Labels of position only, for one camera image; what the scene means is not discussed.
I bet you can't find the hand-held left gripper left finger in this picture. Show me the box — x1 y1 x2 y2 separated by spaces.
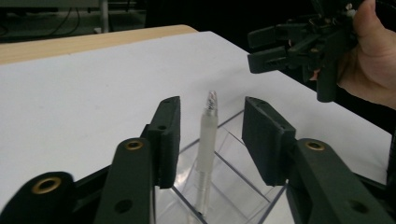
92 96 181 224

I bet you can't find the white-legged desk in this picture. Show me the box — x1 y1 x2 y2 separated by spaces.
0 0 110 34

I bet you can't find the clear pen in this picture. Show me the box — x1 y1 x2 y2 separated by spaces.
193 90 219 220

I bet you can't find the black floor cable tangle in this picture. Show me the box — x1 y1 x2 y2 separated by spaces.
0 7 82 37

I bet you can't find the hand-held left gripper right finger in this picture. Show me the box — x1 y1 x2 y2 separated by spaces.
242 96 396 224

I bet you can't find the clear acrylic organizer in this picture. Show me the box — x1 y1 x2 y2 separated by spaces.
151 108 288 224

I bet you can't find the white table mat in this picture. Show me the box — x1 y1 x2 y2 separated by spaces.
0 31 394 224

